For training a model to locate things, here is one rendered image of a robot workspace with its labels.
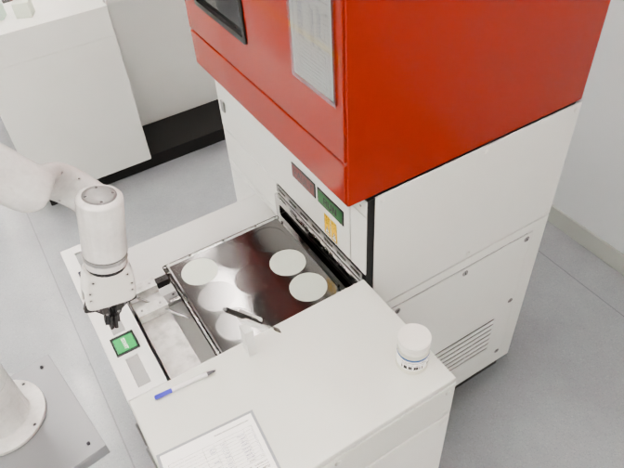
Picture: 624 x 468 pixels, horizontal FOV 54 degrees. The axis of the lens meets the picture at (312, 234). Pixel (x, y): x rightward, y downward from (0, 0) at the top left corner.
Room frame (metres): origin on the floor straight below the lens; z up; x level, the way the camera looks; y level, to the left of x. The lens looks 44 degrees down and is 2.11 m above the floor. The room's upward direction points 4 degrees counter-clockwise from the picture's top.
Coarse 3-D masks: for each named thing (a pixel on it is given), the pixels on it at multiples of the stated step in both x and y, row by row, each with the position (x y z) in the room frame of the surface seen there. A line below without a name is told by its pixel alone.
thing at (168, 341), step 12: (168, 312) 1.02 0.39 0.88; (144, 324) 0.98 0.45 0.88; (156, 324) 0.98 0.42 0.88; (168, 324) 0.98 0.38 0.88; (156, 336) 0.94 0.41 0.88; (168, 336) 0.94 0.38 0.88; (180, 336) 0.94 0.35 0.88; (156, 348) 0.90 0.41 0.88; (168, 348) 0.90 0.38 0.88; (180, 348) 0.90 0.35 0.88; (168, 360) 0.87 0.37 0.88; (180, 360) 0.86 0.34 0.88; (192, 360) 0.86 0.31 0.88; (168, 372) 0.83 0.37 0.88
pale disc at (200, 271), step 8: (192, 264) 1.17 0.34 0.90; (200, 264) 1.17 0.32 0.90; (208, 264) 1.16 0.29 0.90; (184, 272) 1.14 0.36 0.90; (192, 272) 1.14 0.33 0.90; (200, 272) 1.13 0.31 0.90; (208, 272) 1.13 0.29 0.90; (216, 272) 1.13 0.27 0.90; (184, 280) 1.11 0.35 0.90; (192, 280) 1.10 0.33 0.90; (200, 280) 1.10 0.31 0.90; (208, 280) 1.10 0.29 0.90
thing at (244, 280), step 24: (240, 240) 1.24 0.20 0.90; (264, 240) 1.24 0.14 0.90; (288, 240) 1.23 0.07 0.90; (216, 264) 1.16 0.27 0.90; (240, 264) 1.15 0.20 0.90; (264, 264) 1.15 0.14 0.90; (312, 264) 1.13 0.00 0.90; (192, 288) 1.08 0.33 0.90; (216, 288) 1.07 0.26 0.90; (240, 288) 1.07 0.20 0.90; (264, 288) 1.06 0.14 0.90; (288, 288) 1.05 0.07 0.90; (336, 288) 1.04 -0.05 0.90; (216, 312) 0.99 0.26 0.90; (264, 312) 0.98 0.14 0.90; (288, 312) 0.97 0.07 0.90; (216, 336) 0.91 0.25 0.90; (240, 336) 0.91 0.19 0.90
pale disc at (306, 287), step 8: (296, 280) 1.08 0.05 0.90; (304, 280) 1.08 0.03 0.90; (312, 280) 1.07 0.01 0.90; (320, 280) 1.07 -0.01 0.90; (296, 288) 1.05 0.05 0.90; (304, 288) 1.05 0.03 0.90; (312, 288) 1.05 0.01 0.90; (320, 288) 1.05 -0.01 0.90; (296, 296) 1.02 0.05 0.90; (304, 296) 1.02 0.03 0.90; (312, 296) 1.02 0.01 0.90; (320, 296) 1.02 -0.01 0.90
